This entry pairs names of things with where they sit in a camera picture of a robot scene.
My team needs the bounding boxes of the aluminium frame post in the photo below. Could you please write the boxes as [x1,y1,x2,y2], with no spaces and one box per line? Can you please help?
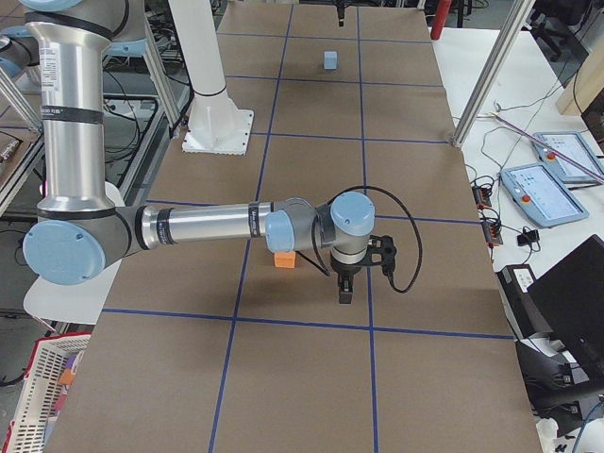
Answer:
[451,0,535,148]

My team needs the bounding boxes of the black laptop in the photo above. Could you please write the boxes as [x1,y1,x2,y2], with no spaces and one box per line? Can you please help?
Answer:
[528,234,603,378]

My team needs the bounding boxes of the light blue foam block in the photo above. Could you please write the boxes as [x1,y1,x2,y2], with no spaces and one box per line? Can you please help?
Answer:
[323,51,338,71]

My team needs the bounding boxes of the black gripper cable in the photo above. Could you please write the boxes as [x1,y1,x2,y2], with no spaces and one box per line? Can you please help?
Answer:
[301,186,425,294]

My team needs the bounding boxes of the orange foam block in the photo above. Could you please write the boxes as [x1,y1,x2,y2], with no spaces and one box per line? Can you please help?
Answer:
[274,251,296,269]

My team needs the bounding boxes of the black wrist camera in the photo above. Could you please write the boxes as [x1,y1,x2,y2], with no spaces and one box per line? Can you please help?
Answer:
[361,235,397,278]

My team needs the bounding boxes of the near teach pendant tablet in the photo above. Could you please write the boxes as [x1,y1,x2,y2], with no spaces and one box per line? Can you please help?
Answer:
[500,163,589,228]

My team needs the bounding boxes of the teach pendant tablet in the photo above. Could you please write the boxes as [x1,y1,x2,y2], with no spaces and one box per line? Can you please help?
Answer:
[500,163,589,228]
[533,131,603,184]

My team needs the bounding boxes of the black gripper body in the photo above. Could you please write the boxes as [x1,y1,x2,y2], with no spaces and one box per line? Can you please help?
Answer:
[330,257,361,283]

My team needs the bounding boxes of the white plastic basket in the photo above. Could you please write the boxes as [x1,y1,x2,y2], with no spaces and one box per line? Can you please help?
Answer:
[2,331,91,452]

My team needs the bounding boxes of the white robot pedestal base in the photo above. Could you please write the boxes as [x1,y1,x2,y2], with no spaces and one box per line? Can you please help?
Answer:
[169,0,254,156]

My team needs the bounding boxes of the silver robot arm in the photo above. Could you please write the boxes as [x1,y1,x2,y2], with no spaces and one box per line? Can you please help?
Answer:
[24,1,378,303]

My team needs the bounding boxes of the far teach pendant tablet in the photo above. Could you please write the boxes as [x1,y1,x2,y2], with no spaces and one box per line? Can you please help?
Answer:
[533,131,603,184]

